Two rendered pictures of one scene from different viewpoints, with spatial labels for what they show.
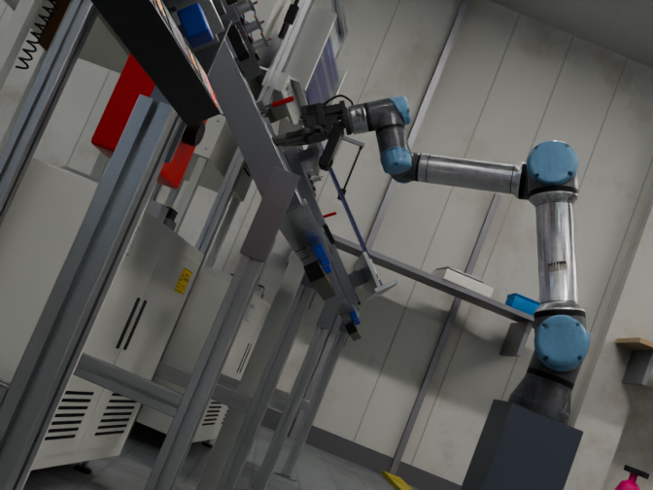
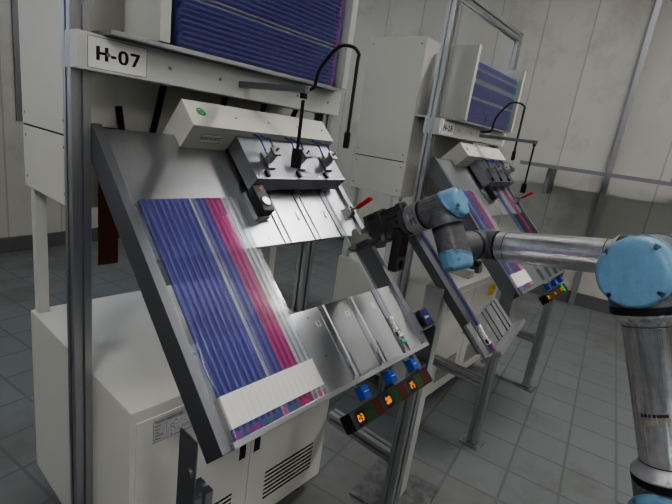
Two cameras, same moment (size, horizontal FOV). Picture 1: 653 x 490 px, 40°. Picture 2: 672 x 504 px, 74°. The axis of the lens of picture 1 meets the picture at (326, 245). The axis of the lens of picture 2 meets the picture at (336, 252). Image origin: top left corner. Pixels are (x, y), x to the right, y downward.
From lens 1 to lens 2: 1.47 m
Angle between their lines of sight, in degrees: 38
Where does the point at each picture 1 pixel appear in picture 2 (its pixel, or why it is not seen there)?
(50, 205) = (105, 415)
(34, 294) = (113, 483)
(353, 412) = not seen: hidden behind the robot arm
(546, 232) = (634, 369)
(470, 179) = (551, 263)
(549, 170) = (626, 289)
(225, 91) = (159, 325)
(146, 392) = not seen: outside the picture
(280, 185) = (186, 449)
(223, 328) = not seen: outside the picture
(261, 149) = (189, 389)
